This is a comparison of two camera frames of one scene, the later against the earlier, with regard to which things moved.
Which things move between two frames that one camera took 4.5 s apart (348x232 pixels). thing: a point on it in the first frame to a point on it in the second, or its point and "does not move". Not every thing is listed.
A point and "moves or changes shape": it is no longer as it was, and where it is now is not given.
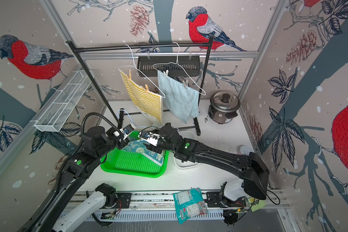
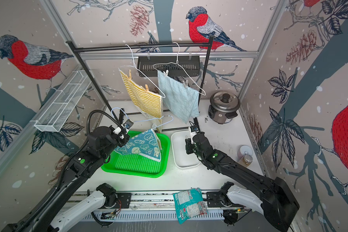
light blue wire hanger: (130, 118) to (145, 120)
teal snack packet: (189, 203) does not move
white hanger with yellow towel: (134, 65) does not move
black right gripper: (154, 148) to (189, 145)
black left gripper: (122, 144) does not move
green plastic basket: (122, 162) does not move
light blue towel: (181, 100) does not move
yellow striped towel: (149, 104) does not move
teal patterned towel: (139, 146) moves or changes shape
